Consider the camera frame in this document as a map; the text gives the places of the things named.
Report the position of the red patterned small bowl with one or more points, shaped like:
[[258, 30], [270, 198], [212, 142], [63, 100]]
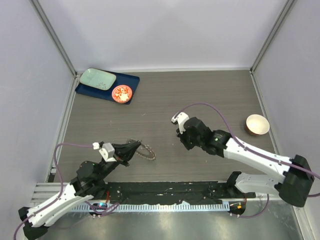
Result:
[[122, 94]]

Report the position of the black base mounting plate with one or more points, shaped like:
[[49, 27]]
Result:
[[170, 193]]

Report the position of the light green rectangular plate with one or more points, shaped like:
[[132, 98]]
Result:
[[98, 79]]

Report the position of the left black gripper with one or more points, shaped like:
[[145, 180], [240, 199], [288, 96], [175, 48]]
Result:
[[124, 152]]

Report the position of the large metal keyring with rings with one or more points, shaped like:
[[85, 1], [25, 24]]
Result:
[[146, 152]]

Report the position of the slotted cable duct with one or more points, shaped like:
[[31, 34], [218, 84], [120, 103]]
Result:
[[144, 208]]

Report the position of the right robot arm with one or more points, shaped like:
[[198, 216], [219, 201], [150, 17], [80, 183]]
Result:
[[288, 178]]

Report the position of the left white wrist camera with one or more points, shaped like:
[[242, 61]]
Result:
[[106, 151]]

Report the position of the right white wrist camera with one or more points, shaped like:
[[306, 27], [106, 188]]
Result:
[[179, 119]]

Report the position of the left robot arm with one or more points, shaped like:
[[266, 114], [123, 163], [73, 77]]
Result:
[[88, 184]]

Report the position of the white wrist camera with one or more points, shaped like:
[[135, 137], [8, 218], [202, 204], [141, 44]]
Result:
[[106, 151], [179, 119]]

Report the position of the dark blue tray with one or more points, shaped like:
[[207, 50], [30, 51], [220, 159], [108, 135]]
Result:
[[122, 79]]

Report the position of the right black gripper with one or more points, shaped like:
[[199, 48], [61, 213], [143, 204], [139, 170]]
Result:
[[187, 146]]

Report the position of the white brown bowl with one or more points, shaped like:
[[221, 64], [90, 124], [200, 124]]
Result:
[[257, 125]]

